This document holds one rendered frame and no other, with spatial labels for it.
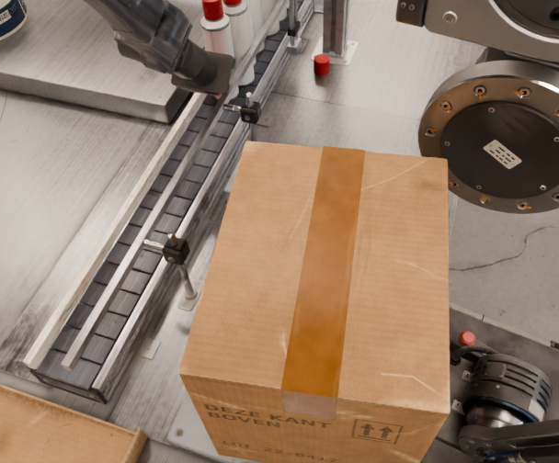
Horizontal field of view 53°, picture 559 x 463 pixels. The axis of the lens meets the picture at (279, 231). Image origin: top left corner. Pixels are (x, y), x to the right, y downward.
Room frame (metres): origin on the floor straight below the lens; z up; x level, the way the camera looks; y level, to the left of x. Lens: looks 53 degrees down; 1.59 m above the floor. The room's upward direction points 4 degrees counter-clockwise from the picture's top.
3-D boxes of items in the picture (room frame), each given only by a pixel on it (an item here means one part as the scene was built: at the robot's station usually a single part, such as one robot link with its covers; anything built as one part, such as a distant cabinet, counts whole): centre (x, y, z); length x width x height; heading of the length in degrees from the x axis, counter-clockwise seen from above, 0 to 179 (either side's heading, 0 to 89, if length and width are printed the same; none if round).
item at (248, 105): (0.74, 0.05, 0.91); 0.07 x 0.03 x 0.16; 68
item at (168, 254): (0.46, 0.17, 0.91); 0.07 x 0.03 x 0.16; 68
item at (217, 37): (0.88, 0.08, 0.98); 0.05 x 0.05 x 0.20
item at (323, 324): (0.32, -0.05, 0.99); 0.30 x 0.24 x 0.27; 167
